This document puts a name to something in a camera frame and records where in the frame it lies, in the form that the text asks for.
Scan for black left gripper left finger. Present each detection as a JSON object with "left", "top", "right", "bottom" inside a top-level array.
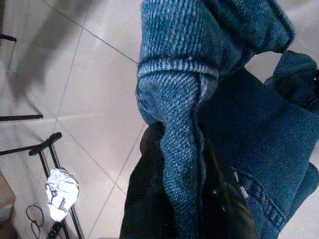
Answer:
[{"left": 119, "top": 121, "right": 180, "bottom": 239}]

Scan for white printed crumpled bag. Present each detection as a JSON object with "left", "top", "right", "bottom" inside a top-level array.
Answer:
[{"left": 44, "top": 168, "right": 81, "bottom": 224}]

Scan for black rack base frame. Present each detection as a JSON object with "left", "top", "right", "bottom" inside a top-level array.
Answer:
[{"left": 0, "top": 33, "right": 85, "bottom": 239}]

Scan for black floor cable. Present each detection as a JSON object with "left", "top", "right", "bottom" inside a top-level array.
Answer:
[{"left": 26, "top": 204, "right": 63, "bottom": 239}]

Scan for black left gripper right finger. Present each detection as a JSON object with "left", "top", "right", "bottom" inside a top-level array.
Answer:
[{"left": 201, "top": 144, "right": 260, "bottom": 239}]

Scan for blue denim jeans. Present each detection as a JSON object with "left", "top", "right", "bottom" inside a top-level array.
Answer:
[{"left": 119, "top": 0, "right": 319, "bottom": 239}]

